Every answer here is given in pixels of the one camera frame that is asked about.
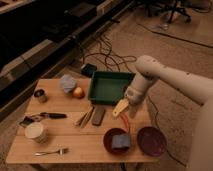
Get dark red bowl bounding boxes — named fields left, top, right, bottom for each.
left=103, top=128, right=131, bottom=155

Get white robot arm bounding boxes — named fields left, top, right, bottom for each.
left=113, top=55, right=213, bottom=171

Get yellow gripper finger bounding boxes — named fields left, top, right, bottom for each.
left=112, top=99, right=129, bottom=117

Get green plastic tray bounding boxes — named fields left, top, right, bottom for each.
left=88, top=71, right=135, bottom=105

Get dark shelving unit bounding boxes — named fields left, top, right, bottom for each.
left=0, top=0, right=131, bottom=121

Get blue sponge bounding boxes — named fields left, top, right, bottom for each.
left=111, top=134, right=131, bottom=149

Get small metal can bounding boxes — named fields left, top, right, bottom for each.
left=34, top=89, right=47, bottom=103

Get dark purple plate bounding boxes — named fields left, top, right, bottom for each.
left=137, top=127, right=167, bottom=157

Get blue crumpled cloth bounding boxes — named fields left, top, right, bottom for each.
left=59, top=74, right=77, bottom=93

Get yellow apple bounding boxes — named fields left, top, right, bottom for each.
left=73, top=87, right=85, bottom=99

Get office chair base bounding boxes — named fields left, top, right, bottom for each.
left=147, top=0, right=198, bottom=23

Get wooden table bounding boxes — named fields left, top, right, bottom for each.
left=6, top=79, right=157, bottom=164

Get white paper cup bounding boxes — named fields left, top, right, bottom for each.
left=24, top=122, right=47, bottom=143

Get silver fork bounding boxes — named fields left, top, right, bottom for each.
left=35, top=148, right=69, bottom=156

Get small black box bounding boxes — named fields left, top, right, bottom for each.
left=81, top=63, right=97, bottom=77

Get black handled tool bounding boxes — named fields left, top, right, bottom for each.
left=19, top=112, right=67, bottom=127

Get wooden chopsticks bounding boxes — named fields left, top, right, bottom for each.
left=75, top=107, right=94, bottom=128

